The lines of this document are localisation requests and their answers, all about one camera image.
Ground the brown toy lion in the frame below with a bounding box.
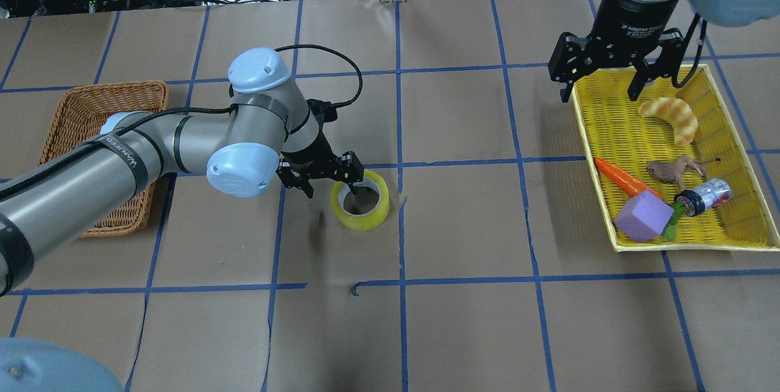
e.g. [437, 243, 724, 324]
[645, 155, 722, 191]

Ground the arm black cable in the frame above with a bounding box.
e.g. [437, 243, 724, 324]
[673, 11, 709, 89]
[0, 44, 364, 201]

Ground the brown wicker basket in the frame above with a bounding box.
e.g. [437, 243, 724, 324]
[38, 81, 171, 238]

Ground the yellow tape roll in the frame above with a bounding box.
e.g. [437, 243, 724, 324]
[329, 169, 391, 232]

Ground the yellow plastic basket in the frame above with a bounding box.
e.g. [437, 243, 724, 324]
[569, 64, 780, 253]

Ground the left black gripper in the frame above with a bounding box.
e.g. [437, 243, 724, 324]
[276, 146, 364, 199]

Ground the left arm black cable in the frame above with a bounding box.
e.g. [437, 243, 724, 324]
[0, 44, 364, 201]

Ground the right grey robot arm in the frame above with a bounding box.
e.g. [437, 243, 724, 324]
[548, 0, 779, 102]

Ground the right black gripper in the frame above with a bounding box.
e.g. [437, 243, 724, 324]
[548, 0, 686, 104]

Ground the small silver can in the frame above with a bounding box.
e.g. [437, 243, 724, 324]
[672, 178, 732, 217]

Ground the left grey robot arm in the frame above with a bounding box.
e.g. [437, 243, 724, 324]
[2, 48, 364, 295]

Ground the purple foam cube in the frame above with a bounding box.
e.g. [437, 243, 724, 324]
[614, 190, 674, 243]

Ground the toy carrot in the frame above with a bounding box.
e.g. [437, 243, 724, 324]
[594, 157, 663, 199]

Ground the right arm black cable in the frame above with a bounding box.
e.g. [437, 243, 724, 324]
[673, 11, 709, 89]

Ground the toy croissant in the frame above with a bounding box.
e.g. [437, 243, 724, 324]
[638, 97, 699, 146]

